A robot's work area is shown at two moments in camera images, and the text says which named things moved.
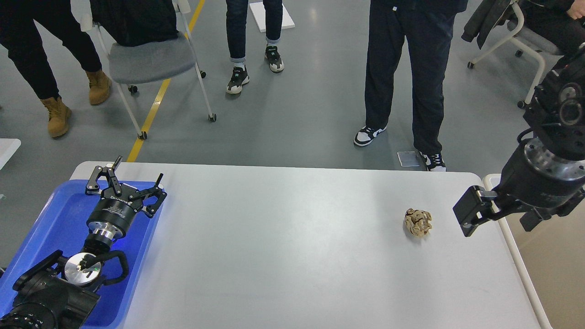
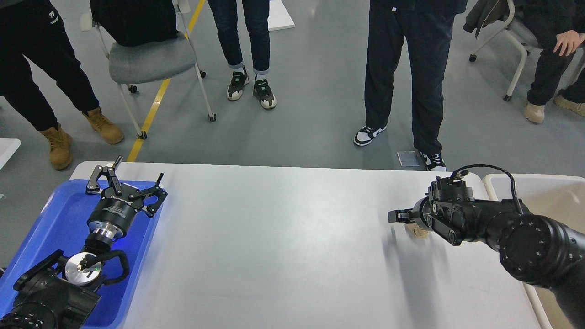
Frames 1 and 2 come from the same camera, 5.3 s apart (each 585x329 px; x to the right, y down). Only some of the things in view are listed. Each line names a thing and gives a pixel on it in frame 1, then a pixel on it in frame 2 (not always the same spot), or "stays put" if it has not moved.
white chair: [538, 47] -> [523, 34]
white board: [257, 10] -> [279, 18]
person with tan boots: [20, 39] -> [34, 29]
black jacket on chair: [129, 22] stays put
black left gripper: [112, 216] stays put
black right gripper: [537, 184] -> [450, 210]
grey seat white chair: [151, 61] stays put
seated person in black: [558, 23] stays put
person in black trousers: [428, 25] stays put
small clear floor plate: [408, 158] stays put
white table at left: [8, 146] stays put
